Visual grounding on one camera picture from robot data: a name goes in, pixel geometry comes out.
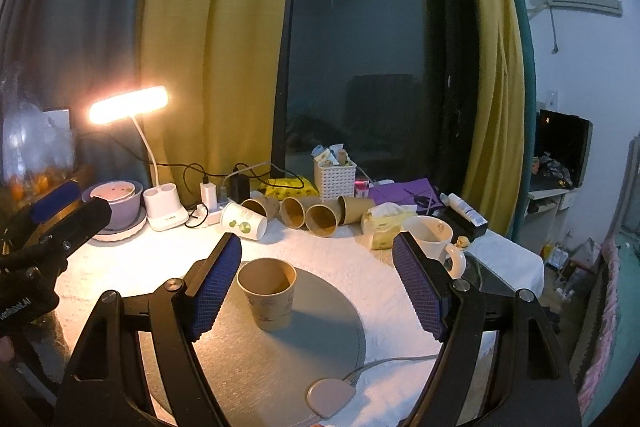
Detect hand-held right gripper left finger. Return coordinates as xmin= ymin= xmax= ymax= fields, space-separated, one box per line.
xmin=55 ymin=232 xmax=243 ymax=427

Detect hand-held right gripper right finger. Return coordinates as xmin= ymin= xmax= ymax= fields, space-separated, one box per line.
xmin=392 ymin=232 xmax=583 ymax=427

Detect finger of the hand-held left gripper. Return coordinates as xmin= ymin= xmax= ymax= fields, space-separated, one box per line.
xmin=0 ymin=180 xmax=84 ymax=244
xmin=30 ymin=199 xmax=112 ymax=255

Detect brown paper cup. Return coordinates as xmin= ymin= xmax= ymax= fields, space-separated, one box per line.
xmin=236 ymin=258 xmax=297 ymax=333
xmin=242 ymin=195 xmax=282 ymax=223
xmin=305 ymin=203 xmax=343 ymax=238
xmin=336 ymin=195 xmax=376 ymax=226
xmin=279 ymin=196 xmax=311 ymax=229

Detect white green-print paper cup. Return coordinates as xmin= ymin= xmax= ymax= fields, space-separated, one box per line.
xmin=220 ymin=202 xmax=268 ymax=241

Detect purple bowl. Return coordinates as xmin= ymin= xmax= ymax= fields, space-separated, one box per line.
xmin=81 ymin=180 xmax=145 ymax=231

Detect white plate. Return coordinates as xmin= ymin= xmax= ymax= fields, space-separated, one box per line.
xmin=92 ymin=209 xmax=149 ymax=242

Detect white mug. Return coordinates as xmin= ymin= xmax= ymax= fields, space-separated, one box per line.
xmin=399 ymin=215 xmax=467 ymax=279

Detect clear plastic bag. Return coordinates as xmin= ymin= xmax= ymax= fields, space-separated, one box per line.
xmin=0 ymin=76 xmax=79 ymax=198

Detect white power strip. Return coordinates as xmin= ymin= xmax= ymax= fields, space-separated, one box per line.
xmin=187 ymin=201 xmax=232 ymax=229

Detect yellow tissue pack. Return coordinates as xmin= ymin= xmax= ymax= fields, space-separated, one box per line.
xmin=360 ymin=202 xmax=419 ymax=251

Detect black box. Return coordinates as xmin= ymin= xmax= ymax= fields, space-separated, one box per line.
xmin=434 ymin=206 xmax=489 ymax=241

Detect white desk lamp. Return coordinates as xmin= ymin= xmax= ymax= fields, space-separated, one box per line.
xmin=88 ymin=85 xmax=190 ymax=232

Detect white tube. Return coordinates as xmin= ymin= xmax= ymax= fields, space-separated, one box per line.
xmin=446 ymin=192 xmax=489 ymax=227

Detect purple folder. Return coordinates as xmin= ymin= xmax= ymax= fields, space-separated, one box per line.
xmin=367 ymin=178 xmax=445 ymax=219

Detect black charger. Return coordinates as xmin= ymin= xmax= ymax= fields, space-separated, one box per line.
xmin=231 ymin=174 xmax=251 ymax=204

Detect grey round mat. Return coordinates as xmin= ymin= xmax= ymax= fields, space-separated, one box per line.
xmin=145 ymin=262 xmax=367 ymax=426

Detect yellow snack packet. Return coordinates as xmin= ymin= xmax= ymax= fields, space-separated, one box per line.
xmin=263 ymin=177 xmax=320 ymax=200

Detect pink round pad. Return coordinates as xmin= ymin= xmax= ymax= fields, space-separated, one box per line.
xmin=305 ymin=377 xmax=357 ymax=419

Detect white woven basket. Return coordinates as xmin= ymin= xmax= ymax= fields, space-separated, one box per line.
xmin=313 ymin=159 xmax=358 ymax=202

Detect white cabinet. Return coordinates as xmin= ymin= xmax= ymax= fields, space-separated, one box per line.
xmin=528 ymin=186 xmax=582 ymax=229

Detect tubes in basket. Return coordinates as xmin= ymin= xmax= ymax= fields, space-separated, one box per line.
xmin=312 ymin=144 xmax=351 ymax=167

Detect pink patterned blanket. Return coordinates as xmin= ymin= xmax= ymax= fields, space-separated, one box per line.
xmin=574 ymin=231 xmax=640 ymax=404

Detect teal curtain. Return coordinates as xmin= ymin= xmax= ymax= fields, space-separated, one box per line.
xmin=486 ymin=0 xmax=540 ymax=230
xmin=0 ymin=0 xmax=168 ymax=190

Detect black monitor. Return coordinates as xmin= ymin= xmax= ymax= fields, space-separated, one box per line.
xmin=534 ymin=109 xmax=594 ymax=188

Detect yellow curtain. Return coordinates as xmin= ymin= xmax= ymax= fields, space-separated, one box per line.
xmin=136 ymin=0 xmax=304 ymax=210
xmin=451 ymin=0 xmax=527 ymax=214

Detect dark glass window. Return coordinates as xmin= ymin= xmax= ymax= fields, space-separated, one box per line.
xmin=272 ymin=0 xmax=477 ymax=200

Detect white air conditioner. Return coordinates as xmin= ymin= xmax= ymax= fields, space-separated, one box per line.
xmin=526 ymin=0 xmax=624 ymax=20

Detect black cable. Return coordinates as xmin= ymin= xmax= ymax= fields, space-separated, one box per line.
xmin=75 ymin=131 xmax=208 ymax=229

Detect white charger cable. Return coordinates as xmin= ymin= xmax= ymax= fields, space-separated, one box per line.
xmin=222 ymin=161 xmax=283 ymax=190

